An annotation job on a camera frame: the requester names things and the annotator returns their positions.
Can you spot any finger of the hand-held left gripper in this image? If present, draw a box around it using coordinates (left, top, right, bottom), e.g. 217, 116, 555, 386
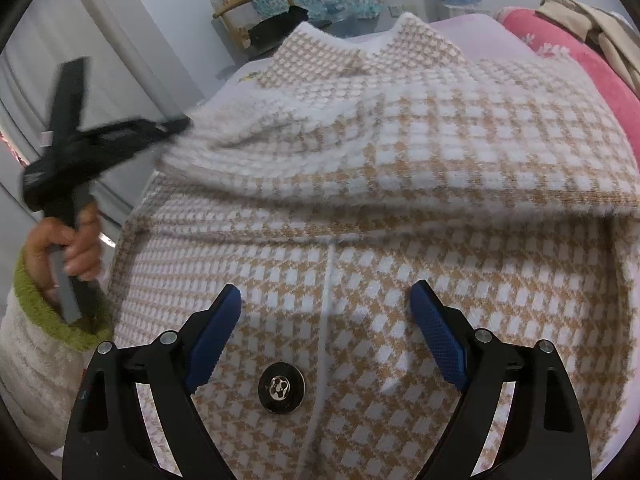
100, 116, 193, 163

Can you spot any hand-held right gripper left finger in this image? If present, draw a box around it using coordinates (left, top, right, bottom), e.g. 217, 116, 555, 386
62, 284, 243, 480

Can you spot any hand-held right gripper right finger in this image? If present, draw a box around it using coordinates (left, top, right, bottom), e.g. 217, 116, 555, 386
410, 280, 583, 480

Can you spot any beige white houndstooth coat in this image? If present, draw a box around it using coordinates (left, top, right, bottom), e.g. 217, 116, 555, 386
107, 12, 640, 480

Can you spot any beige clothes pile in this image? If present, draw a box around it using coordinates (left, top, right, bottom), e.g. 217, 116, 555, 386
537, 0, 640, 93

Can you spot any person's left hand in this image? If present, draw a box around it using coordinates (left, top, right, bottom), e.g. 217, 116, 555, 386
25, 205, 103, 306

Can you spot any white curtain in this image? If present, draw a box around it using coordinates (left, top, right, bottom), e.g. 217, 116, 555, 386
0, 0, 221, 261

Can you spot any black bag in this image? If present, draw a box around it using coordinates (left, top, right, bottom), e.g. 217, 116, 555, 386
247, 6, 331, 56

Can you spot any pink floral blanket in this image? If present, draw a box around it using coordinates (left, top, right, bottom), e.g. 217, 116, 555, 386
500, 7, 640, 141

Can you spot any white water dispenser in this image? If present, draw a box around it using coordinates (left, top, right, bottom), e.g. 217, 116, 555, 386
437, 4, 493, 21

